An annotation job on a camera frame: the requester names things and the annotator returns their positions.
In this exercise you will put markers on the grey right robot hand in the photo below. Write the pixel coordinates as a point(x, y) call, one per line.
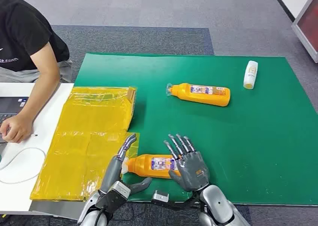
point(192, 172)

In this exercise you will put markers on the framed display panel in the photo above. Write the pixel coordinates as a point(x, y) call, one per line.
point(309, 23)

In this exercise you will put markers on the yellow plastic wrapped box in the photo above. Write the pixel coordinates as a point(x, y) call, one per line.
point(84, 139)

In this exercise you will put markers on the orange bottle with clear cap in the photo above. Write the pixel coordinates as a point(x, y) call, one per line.
point(206, 97)
point(143, 167)

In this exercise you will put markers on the dark laptop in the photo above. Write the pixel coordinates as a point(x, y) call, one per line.
point(10, 106)

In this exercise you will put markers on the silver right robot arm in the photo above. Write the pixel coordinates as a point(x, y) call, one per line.
point(218, 204)

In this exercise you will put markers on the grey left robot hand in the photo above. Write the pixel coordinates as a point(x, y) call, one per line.
point(112, 172)

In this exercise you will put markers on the person's hand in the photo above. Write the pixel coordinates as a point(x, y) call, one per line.
point(16, 129)

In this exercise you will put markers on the grey flat board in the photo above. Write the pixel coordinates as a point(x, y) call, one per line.
point(57, 208)

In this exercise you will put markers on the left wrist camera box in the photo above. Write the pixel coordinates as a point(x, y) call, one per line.
point(116, 193)

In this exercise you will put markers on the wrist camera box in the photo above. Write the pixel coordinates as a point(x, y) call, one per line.
point(160, 196)
point(116, 193)

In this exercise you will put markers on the person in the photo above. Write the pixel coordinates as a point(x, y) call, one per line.
point(20, 30)

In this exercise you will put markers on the person's forearm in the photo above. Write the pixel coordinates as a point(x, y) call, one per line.
point(42, 89)

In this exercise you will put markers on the green table mat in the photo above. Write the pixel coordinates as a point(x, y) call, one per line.
point(248, 145)

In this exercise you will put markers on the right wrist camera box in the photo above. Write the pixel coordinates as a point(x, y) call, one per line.
point(160, 196)

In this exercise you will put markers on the small white bottle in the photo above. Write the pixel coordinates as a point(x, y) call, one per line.
point(250, 74)

